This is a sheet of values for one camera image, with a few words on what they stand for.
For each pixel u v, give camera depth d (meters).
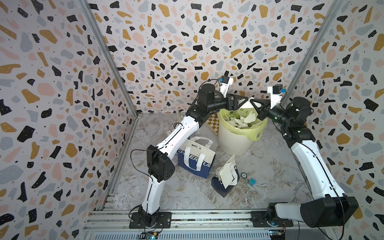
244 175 0.90
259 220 0.73
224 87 0.65
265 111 0.59
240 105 0.65
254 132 0.75
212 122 1.13
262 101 0.61
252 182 0.85
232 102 0.63
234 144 0.87
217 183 0.71
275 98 0.58
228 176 0.73
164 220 0.73
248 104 0.67
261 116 0.62
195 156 0.77
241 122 0.90
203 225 0.73
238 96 0.67
